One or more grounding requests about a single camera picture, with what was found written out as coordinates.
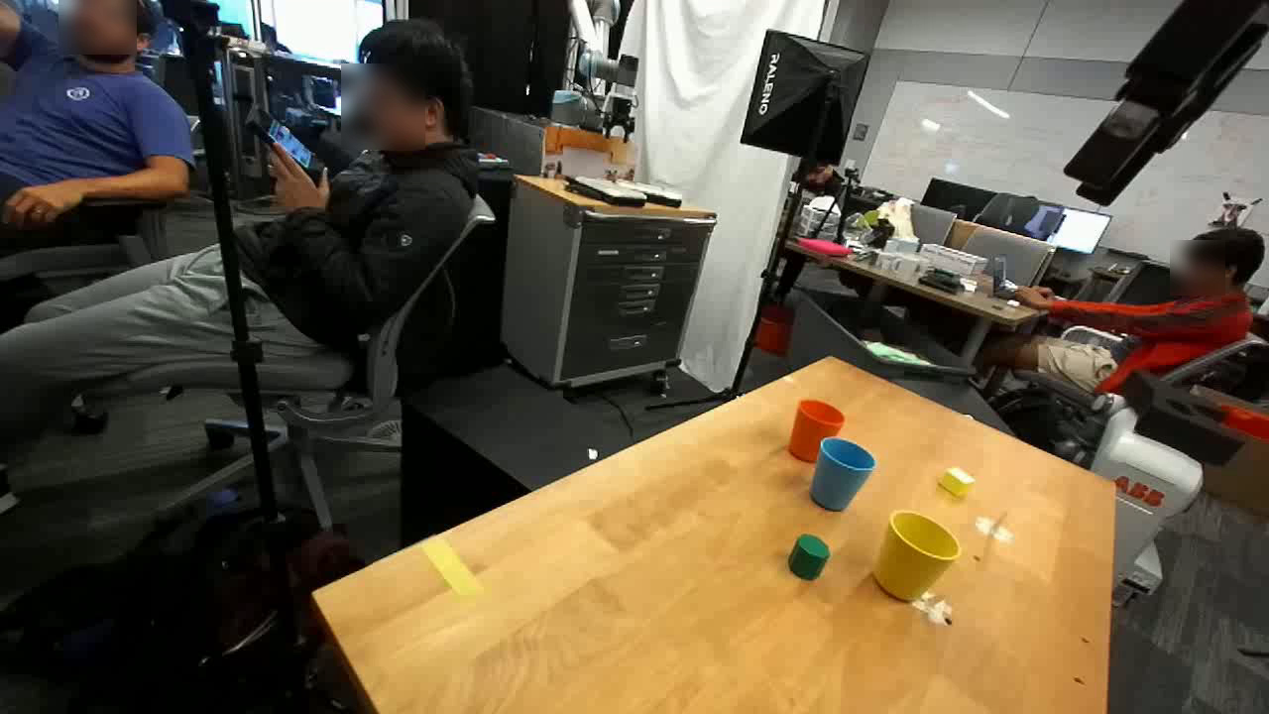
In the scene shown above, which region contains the small green block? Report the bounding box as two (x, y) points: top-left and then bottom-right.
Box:
(786, 530), (839, 584)

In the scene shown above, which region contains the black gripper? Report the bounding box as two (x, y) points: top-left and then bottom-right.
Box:
(1063, 0), (1269, 209)

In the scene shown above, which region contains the person in blue shirt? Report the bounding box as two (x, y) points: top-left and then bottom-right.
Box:
(0, 0), (200, 241)

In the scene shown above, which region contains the orange plastic cup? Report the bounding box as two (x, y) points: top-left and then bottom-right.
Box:
(786, 395), (849, 467)

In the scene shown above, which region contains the red bucket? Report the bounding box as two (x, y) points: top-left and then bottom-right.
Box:
(755, 301), (799, 362)

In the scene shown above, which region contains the black tripod pole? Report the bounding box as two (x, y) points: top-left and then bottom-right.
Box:
(164, 0), (303, 530)

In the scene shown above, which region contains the person in black jacket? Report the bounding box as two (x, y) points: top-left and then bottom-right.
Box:
(0, 16), (490, 439)

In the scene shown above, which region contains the blue plastic cup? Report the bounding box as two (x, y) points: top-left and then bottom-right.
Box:
(807, 435), (882, 517)

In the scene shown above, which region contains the yellow tape strip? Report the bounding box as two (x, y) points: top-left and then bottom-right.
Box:
(420, 537), (490, 603)

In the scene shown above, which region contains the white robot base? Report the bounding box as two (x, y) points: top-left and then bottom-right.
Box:
(1086, 393), (1211, 591)

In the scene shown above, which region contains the cluttered wooden desk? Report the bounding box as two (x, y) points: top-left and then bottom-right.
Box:
(790, 235), (1049, 370)

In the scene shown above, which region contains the small clear plastic piece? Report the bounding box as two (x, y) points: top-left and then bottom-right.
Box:
(973, 508), (1018, 550)

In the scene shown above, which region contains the white curtain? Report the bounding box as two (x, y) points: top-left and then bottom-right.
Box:
(618, 0), (839, 393)

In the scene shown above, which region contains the yellow plastic cup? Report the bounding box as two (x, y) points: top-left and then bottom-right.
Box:
(870, 508), (968, 608)

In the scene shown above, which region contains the black light stand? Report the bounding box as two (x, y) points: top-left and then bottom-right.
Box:
(728, 163), (812, 399)

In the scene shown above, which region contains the grey drawer cabinet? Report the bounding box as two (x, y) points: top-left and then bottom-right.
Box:
(495, 172), (722, 393)

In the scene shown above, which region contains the small white crumpled object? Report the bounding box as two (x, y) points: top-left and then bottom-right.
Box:
(907, 591), (960, 631)

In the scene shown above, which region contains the person in red shirt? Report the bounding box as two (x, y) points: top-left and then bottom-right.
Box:
(984, 221), (1269, 399)

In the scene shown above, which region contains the orange cardboard box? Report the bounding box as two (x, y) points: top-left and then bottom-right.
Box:
(537, 119), (638, 184)

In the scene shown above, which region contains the grey office chair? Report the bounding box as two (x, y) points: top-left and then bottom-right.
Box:
(195, 190), (500, 530)

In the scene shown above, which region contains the open laptop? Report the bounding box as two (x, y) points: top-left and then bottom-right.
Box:
(1049, 205), (1117, 257)

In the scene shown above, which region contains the black keyboard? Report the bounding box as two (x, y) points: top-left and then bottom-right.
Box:
(566, 173), (652, 205)

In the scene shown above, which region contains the black softbox light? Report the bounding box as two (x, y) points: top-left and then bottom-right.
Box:
(737, 26), (872, 172)

